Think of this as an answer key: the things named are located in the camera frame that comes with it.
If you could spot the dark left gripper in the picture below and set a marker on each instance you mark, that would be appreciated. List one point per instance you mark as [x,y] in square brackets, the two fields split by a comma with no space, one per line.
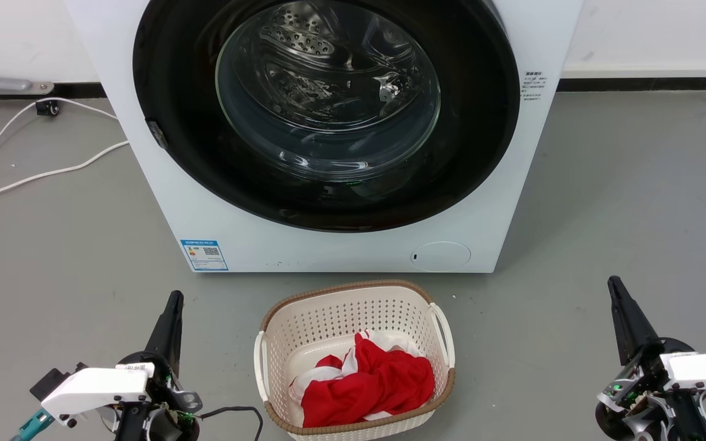
[169,416]

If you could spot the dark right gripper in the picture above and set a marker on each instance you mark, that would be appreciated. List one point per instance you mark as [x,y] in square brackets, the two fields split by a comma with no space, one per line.
[635,398]

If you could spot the round black glass washer door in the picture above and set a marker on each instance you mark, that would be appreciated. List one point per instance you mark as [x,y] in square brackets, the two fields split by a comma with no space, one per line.
[482,122]

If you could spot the white front-load washing machine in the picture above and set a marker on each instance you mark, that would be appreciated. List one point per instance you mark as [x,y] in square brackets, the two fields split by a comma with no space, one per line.
[144,202]

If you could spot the blue energy label sticker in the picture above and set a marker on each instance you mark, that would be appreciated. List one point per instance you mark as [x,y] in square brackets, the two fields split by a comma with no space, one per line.
[204,255]

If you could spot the cream perforated laundry basket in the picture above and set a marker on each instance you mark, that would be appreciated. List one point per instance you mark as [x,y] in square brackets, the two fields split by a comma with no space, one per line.
[328,318]

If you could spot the round white filter cover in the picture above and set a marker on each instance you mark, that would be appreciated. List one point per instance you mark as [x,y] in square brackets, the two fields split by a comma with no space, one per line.
[440,256]

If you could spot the red garment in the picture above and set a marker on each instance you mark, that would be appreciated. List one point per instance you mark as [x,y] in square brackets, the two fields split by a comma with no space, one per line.
[377,380]

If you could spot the white garment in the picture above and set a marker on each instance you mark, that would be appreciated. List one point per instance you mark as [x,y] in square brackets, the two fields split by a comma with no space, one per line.
[383,338]

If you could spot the small black floor plug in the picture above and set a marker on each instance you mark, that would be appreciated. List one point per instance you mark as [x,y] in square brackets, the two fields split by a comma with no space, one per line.
[47,108]

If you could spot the perforated steel washer drum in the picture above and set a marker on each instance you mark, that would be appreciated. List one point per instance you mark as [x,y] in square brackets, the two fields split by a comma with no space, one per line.
[304,43]

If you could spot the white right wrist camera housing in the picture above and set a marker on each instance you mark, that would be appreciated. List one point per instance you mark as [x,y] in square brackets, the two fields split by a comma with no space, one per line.
[705,370]

